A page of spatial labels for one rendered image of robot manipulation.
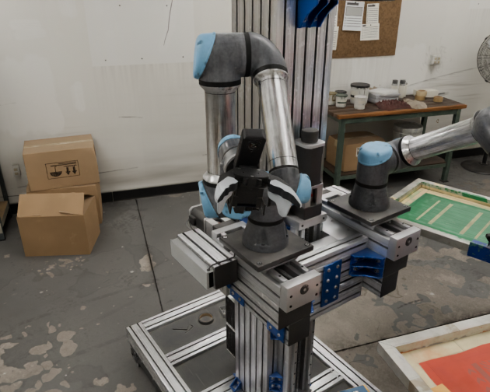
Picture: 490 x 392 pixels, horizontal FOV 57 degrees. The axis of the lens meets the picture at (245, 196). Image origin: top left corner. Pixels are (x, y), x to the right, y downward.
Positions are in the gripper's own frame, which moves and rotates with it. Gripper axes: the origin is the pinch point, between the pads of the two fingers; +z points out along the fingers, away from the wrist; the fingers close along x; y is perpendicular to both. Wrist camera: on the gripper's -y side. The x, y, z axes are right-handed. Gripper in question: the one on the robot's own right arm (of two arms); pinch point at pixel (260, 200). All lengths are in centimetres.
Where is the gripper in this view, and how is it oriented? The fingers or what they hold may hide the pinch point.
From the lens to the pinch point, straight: 79.3
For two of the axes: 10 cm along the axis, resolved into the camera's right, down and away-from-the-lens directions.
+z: 1.6, 4.1, -9.0
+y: -1.3, 9.1, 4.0
